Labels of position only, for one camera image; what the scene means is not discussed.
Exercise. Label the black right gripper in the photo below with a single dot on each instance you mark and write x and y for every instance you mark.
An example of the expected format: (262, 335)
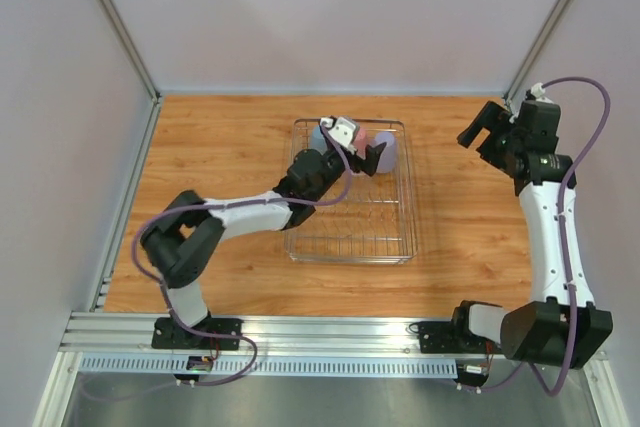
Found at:
(489, 134)

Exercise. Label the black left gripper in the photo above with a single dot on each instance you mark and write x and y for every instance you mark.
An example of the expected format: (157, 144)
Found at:
(368, 166)

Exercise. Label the lavender plastic cup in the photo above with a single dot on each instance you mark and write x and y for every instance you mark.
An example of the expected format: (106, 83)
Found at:
(388, 157)

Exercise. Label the pink plastic cup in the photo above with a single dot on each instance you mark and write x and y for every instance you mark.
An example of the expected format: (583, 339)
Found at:
(360, 142)

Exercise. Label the blue plastic cup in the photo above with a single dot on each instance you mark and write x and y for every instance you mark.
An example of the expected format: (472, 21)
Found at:
(317, 140)

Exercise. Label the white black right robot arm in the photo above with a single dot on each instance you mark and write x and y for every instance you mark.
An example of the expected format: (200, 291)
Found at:
(561, 323)

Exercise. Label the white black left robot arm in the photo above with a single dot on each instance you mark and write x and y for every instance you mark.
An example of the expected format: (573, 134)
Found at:
(180, 241)

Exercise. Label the aluminium frame post right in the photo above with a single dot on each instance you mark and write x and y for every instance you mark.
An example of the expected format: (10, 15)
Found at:
(547, 29)

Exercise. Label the aluminium frame post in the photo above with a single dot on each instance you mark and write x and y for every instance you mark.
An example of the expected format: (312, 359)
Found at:
(547, 29)
(126, 41)

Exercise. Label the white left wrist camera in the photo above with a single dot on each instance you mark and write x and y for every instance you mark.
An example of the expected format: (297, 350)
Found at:
(343, 130)

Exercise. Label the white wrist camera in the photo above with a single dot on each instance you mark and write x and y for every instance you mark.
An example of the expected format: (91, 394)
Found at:
(343, 130)
(537, 93)

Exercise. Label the metal wire dish rack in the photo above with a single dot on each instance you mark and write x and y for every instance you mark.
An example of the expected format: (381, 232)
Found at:
(375, 223)

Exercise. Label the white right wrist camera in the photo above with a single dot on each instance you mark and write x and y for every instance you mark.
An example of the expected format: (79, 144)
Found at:
(537, 93)

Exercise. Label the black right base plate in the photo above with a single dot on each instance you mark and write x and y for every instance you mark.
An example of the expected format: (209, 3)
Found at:
(444, 337)

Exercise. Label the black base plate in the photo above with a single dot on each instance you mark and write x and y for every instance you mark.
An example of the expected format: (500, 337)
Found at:
(168, 335)
(444, 337)

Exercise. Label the aluminium front rail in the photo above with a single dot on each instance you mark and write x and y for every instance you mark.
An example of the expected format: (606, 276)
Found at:
(356, 337)

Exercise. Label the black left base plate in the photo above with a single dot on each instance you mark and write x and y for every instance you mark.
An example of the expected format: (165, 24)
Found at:
(168, 335)

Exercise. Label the slotted white cable duct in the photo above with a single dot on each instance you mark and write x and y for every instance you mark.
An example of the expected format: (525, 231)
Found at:
(274, 366)

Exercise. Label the aluminium frame post left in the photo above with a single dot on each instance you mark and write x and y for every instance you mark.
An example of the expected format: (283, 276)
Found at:
(126, 41)

